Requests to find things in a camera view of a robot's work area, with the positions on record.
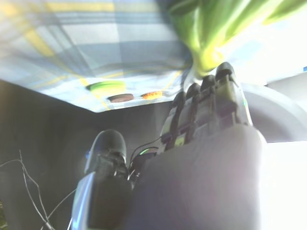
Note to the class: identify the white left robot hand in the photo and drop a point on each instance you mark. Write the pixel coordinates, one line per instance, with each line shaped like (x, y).
(192, 179)

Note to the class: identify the long green leek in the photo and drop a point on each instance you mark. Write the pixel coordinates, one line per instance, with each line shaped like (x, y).
(206, 31)

